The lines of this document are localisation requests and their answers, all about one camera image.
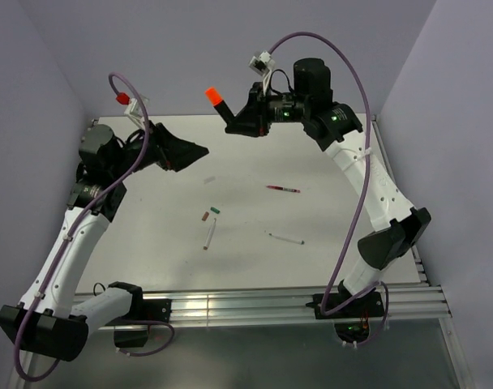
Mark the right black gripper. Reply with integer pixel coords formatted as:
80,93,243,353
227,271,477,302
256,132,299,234
225,82,309,138

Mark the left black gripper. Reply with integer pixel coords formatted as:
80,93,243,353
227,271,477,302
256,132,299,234
109,120,208,180

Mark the black orange highlighter pen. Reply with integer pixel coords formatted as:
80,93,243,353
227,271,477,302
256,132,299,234
213,100,235,124

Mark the orange highlighter cap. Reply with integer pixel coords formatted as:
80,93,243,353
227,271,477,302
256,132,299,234
204,87,223,106

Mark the red pink pen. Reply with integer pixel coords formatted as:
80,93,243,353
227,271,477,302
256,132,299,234
265,185,301,194

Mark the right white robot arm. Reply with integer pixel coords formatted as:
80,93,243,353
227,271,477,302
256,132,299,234
214,58,431,316

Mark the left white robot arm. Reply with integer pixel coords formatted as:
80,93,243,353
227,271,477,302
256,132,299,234
0,123,209,361

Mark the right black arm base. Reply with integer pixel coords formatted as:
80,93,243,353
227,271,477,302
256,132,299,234
305,290,388,344

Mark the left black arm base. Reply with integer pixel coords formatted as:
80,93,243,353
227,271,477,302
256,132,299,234
106,298,175,357

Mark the white brown-tip pen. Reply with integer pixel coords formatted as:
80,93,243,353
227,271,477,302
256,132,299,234
204,218,217,250

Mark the white green-tip pen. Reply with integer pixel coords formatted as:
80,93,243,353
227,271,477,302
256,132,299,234
267,233,305,246

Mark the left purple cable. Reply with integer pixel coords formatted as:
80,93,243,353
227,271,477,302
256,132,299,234
13,72,175,382

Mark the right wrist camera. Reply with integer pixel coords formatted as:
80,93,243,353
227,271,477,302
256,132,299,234
249,51,275,94

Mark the aluminium rail frame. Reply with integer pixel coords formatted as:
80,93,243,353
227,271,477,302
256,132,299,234
6,115,474,389

